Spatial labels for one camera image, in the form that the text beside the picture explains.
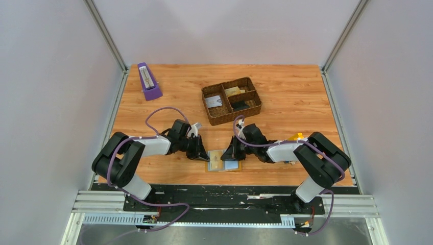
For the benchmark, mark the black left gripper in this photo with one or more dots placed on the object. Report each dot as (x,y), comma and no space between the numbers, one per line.
(199,152)

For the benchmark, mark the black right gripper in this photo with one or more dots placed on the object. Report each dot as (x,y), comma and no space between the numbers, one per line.
(231,153)

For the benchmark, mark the gold card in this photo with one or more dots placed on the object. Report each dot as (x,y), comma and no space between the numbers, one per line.
(215,163)
(231,91)
(241,91)

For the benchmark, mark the black card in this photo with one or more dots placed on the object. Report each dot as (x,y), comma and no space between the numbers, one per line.
(240,105)

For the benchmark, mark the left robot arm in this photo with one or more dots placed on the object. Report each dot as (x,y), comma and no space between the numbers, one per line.
(118,160)

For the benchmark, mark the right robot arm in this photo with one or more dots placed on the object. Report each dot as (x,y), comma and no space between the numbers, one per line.
(324,162)

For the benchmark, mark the silver card in basket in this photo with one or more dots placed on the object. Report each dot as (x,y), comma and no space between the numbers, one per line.
(209,101)

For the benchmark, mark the gold card in basket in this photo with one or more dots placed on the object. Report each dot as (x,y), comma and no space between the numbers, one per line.
(231,91)

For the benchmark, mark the brown wicker divided basket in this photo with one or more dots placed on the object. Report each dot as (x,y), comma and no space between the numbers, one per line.
(218,106)

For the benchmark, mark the colourful toy block truck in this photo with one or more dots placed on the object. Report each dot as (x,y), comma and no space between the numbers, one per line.
(297,136)

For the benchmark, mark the purple metronome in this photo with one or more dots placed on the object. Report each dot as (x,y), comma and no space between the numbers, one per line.
(150,86)

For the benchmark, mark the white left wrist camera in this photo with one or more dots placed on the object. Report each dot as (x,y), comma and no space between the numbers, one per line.
(193,131)

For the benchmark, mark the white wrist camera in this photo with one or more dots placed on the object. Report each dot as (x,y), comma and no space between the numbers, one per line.
(193,131)
(240,125)

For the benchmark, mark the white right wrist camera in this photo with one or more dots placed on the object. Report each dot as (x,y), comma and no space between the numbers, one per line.
(240,125)

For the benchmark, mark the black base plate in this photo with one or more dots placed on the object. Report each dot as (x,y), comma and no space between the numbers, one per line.
(234,204)

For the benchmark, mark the aluminium frame rail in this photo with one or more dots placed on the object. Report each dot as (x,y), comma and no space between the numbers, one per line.
(117,208)

